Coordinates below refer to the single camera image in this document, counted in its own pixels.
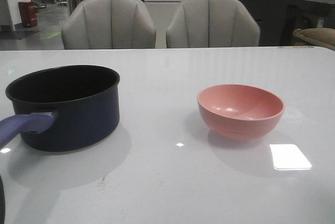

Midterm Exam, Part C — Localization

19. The left beige upholstered chair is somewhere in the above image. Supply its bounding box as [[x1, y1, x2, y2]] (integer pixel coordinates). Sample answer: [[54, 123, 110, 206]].
[[61, 0, 156, 50]]

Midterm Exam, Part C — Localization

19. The dark grey sideboard counter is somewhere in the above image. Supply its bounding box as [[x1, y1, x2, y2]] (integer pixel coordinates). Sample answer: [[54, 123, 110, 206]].
[[239, 0, 334, 46]]

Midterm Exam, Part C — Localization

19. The beige cushion at right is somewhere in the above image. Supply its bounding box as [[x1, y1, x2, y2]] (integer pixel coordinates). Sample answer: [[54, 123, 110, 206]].
[[293, 28, 334, 51]]

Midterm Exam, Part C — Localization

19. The right beige upholstered chair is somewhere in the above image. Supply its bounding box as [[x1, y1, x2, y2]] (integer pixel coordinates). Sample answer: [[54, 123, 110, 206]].
[[165, 0, 261, 48]]

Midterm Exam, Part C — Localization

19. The beige upholstered chair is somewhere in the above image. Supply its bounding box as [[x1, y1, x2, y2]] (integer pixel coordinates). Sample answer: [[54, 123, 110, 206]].
[[165, 0, 261, 48], [61, 0, 156, 50]]

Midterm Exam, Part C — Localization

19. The dark blue saucepan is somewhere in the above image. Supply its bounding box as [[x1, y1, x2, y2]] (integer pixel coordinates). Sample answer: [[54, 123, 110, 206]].
[[1, 65, 120, 152]]

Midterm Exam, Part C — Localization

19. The red waste bin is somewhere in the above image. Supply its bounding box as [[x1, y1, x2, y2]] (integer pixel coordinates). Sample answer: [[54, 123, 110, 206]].
[[18, 1, 38, 28]]

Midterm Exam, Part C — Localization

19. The pink bowl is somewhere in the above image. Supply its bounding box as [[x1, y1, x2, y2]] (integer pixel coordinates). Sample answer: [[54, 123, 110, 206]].
[[197, 84, 285, 140]]

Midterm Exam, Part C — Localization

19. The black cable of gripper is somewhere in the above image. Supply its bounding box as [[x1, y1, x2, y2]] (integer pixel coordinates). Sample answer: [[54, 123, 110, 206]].
[[0, 174, 6, 224]]

